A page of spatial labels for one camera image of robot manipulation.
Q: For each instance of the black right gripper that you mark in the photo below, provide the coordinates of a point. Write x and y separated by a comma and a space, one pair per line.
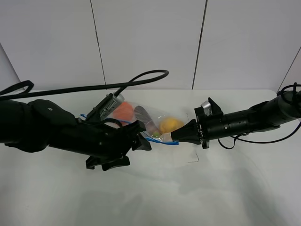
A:
206, 128

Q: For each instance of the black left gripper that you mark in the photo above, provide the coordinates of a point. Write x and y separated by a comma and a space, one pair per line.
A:
113, 140

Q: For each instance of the clear zip bag blue strip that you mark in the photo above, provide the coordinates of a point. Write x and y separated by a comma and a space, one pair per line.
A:
157, 116

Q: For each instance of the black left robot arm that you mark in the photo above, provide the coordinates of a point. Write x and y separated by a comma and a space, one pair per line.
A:
41, 123

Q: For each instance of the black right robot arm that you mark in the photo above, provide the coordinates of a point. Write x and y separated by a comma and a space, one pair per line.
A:
265, 116

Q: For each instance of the purple eggplant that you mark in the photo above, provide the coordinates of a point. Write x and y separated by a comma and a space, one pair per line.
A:
142, 115

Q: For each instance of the yellow pear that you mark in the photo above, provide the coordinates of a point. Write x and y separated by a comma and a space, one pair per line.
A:
170, 124

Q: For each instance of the orange tomato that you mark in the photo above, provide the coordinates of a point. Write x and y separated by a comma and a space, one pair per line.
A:
124, 112

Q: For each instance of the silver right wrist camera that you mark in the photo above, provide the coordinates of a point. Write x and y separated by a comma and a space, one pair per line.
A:
206, 108

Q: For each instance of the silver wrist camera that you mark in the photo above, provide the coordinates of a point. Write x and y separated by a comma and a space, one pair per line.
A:
105, 107
206, 108

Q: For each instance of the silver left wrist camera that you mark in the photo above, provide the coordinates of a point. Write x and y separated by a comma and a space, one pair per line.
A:
105, 107

